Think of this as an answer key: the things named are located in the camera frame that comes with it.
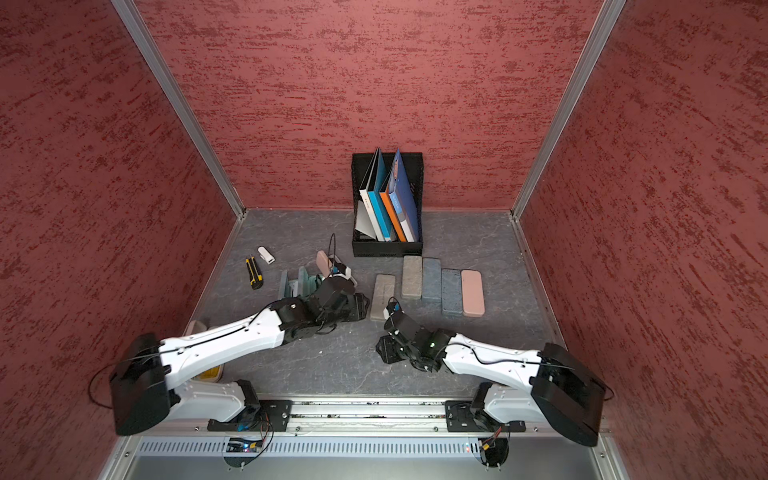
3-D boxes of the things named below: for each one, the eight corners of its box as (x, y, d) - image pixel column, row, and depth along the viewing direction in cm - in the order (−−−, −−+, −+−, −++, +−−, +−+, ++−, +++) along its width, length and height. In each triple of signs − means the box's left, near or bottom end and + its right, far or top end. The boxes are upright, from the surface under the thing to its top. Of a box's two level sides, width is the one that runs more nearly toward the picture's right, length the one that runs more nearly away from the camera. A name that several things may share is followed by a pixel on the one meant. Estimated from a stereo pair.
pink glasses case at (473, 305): (462, 316, 94) (464, 312, 92) (460, 273, 105) (462, 268, 103) (484, 319, 94) (486, 314, 91) (479, 274, 105) (481, 269, 102)
